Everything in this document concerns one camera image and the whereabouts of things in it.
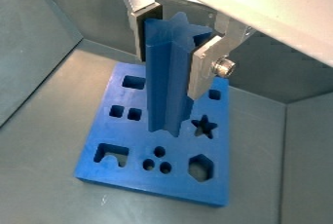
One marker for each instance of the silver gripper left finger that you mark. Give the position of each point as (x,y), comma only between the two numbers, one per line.
(141,10)

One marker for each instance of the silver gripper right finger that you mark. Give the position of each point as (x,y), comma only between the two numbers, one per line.
(210,60)

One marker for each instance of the blue star prism object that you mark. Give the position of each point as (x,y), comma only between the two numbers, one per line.
(172,40)

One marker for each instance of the blue shape-sorter block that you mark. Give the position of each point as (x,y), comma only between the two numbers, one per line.
(182,167)

